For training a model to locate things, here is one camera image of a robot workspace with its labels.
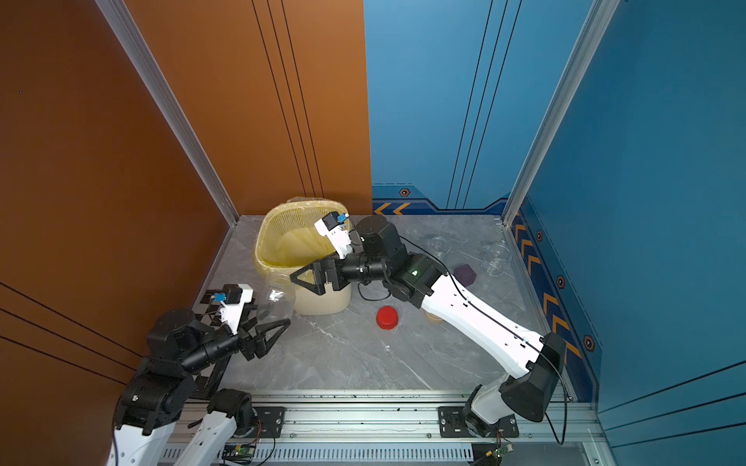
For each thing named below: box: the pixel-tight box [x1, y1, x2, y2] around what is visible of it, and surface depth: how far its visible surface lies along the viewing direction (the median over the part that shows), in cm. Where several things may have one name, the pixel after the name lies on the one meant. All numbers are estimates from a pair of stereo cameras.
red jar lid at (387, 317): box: [375, 305, 399, 331], surface depth 93 cm
